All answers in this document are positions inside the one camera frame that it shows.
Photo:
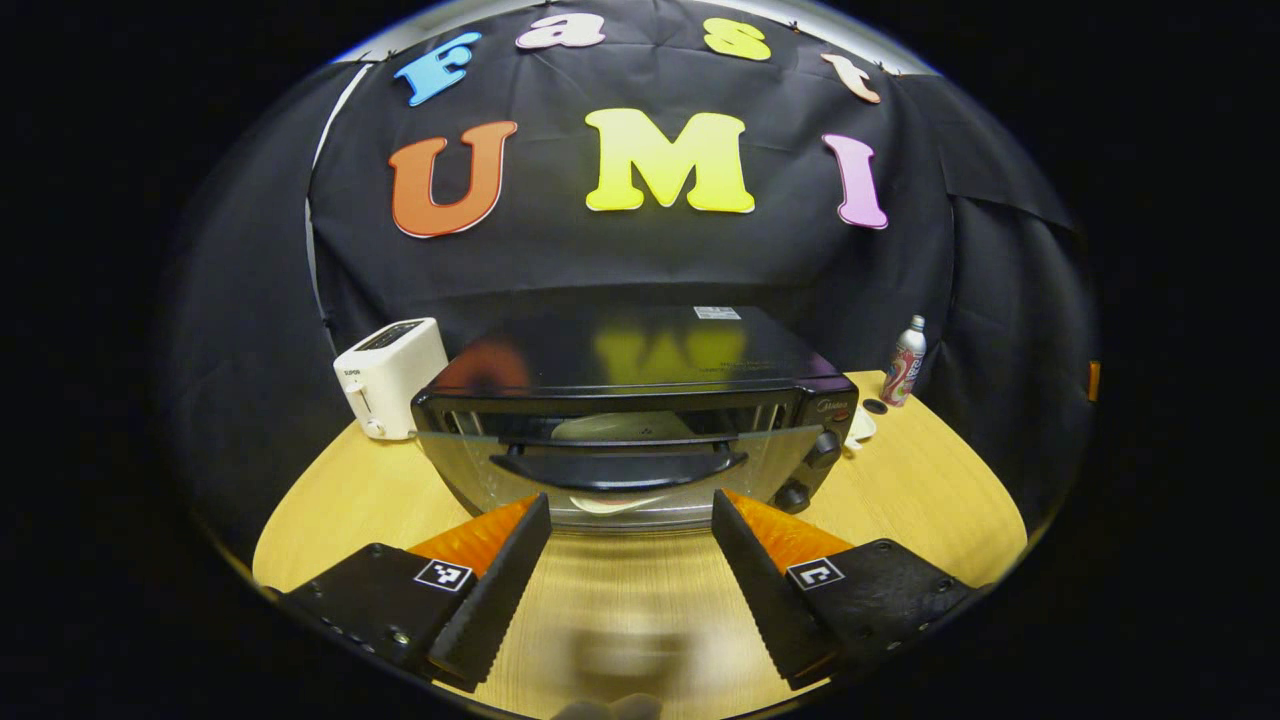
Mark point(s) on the black backdrop cloth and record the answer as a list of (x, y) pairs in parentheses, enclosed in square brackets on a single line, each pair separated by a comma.
[(600, 260)]

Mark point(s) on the black electric oven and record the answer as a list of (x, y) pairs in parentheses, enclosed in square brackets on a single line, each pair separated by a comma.
[(640, 350)]

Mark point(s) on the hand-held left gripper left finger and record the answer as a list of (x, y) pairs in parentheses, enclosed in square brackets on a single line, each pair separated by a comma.
[(498, 590)]

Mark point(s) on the white divided dish with grains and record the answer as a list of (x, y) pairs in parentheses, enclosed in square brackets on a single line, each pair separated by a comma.
[(862, 428)]

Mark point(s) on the red and white spray bottle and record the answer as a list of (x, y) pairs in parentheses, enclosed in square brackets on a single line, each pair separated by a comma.
[(905, 365)]

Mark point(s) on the white toaster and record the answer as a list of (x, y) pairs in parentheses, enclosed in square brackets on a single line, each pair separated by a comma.
[(390, 380)]

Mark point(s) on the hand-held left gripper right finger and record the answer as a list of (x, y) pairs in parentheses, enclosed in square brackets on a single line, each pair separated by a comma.
[(760, 590)]

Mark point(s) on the small black round cap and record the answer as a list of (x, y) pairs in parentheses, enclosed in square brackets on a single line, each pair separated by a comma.
[(875, 406)]

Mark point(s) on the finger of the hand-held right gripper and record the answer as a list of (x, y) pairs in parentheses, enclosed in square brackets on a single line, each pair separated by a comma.
[(1094, 381)]

